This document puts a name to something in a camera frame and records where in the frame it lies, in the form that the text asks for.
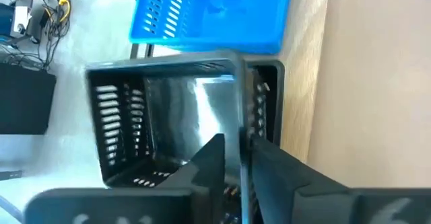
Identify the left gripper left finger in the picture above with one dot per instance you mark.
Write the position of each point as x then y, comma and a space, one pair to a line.
205, 170

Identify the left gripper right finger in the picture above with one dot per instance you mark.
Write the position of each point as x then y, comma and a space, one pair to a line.
279, 183

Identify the black plastic basket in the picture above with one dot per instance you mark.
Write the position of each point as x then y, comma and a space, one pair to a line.
175, 116

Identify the blue plastic basket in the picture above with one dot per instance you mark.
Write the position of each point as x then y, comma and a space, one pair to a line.
229, 15

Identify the light wooden shelf board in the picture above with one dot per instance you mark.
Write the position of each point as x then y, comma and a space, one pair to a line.
303, 82

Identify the black floor box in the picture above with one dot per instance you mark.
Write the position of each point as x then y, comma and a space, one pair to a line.
27, 99

